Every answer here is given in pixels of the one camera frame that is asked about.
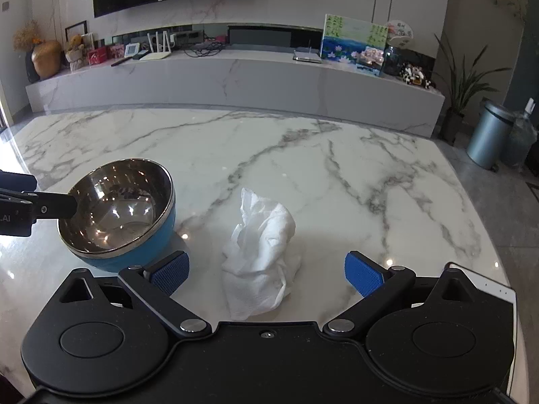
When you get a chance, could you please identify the plush toy in pot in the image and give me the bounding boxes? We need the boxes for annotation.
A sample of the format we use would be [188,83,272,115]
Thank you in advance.
[65,34,85,72]

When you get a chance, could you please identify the grey trash can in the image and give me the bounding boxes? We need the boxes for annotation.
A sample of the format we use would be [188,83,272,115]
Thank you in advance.
[466,98,516,170]

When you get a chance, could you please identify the white tablet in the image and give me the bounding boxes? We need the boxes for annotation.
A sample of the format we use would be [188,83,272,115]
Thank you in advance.
[444,262,518,395]

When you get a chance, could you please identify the water jug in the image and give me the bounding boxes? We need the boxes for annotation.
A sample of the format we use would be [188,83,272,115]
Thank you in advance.
[501,98,537,170]

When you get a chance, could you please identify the blue steel bowl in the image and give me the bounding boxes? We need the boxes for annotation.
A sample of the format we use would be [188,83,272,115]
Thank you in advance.
[58,159,176,272]

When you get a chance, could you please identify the lotus painting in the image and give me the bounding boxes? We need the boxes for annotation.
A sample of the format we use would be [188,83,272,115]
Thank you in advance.
[320,14,388,76]

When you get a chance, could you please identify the potted green plant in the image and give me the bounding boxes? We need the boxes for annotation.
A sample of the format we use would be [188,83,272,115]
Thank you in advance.
[435,34,511,145]

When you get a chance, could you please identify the marble tv console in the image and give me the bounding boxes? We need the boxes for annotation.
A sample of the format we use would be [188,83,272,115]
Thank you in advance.
[27,49,445,137]

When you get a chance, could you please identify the red tissue box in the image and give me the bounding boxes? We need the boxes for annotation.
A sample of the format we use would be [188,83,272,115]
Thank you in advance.
[87,46,109,66]

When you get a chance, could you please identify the golden round vase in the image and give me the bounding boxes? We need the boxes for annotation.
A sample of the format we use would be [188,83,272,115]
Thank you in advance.
[31,40,62,79]

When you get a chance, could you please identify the white paper towel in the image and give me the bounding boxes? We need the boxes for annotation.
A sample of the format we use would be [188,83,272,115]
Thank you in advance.
[222,188,302,321]

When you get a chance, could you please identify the white wifi router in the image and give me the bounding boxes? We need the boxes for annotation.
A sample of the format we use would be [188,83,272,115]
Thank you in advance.
[140,30,172,61]

